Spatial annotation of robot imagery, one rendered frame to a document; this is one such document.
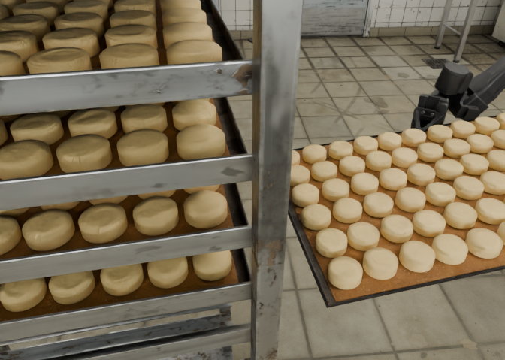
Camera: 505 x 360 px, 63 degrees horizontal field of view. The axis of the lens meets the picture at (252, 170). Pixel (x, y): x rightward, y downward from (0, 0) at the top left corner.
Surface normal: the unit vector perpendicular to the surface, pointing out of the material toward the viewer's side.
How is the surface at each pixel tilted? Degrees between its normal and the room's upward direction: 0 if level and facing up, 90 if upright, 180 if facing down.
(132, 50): 0
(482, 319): 0
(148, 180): 90
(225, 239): 90
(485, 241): 4
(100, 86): 90
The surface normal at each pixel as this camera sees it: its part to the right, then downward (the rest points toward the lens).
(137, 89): 0.21, 0.56
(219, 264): 0.00, -0.82
